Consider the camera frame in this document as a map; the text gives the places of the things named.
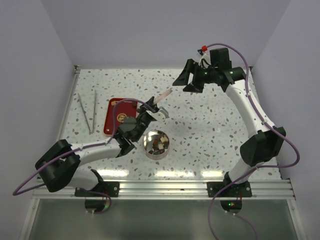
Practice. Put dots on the aluminium front rail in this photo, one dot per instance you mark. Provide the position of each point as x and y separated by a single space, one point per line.
199 190

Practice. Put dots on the right black base bracket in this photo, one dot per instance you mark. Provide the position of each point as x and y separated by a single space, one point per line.
236 190

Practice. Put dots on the dark brown chocolate piece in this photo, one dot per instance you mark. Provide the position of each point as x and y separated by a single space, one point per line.
155 142

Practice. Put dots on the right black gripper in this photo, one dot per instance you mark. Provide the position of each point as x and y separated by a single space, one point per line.
183 79

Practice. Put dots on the black base bracket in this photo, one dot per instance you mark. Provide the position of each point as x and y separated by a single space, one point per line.
236 190
89 183

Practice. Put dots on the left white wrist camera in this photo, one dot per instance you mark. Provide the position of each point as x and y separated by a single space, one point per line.
160 116

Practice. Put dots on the left black base bracket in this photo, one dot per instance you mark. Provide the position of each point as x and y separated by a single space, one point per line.
89 183

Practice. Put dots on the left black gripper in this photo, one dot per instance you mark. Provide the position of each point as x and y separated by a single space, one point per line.
143 108

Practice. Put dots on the red rectangular tray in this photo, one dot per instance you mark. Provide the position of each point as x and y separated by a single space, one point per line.
123 111

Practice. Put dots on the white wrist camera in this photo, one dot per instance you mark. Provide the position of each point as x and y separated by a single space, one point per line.
160 116
204 61

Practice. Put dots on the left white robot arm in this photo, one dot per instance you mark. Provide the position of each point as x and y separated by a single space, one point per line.
60 166

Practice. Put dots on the round silver tin lid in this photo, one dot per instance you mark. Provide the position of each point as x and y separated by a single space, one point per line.
162 96

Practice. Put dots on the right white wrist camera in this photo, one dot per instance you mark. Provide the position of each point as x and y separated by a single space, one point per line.
204 61

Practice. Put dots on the round silver tin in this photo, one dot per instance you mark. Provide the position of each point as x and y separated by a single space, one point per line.
150 150

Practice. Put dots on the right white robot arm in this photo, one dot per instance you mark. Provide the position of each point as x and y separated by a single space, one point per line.
264 138

